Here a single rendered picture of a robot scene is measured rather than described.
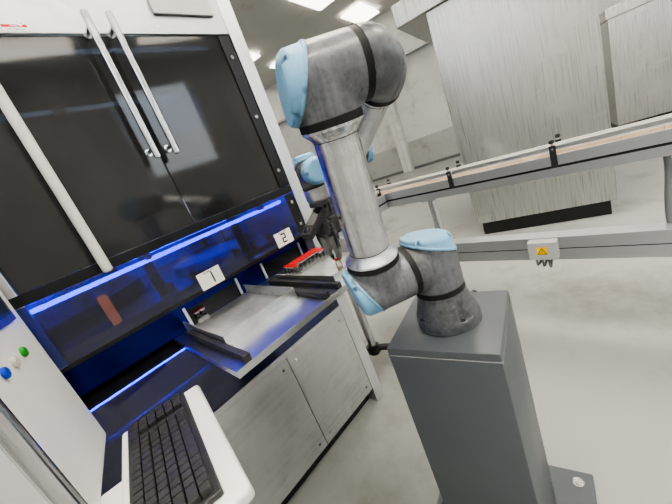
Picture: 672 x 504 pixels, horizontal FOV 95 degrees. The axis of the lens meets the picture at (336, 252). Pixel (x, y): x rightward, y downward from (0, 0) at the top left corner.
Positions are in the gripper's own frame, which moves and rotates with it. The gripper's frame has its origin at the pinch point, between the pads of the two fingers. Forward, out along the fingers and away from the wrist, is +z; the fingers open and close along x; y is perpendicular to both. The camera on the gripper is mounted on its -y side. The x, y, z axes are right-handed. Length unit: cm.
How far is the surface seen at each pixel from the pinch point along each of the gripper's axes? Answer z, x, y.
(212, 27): -88, 32, 11
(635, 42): -32, -63, 651
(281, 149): -41, 31, 20
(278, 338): 5.4, -9.7, -35.7
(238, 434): 47, 29, -47
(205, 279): -8.2, 30.4, -32.1
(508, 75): -42, 4, 249
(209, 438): 13, -11, -60
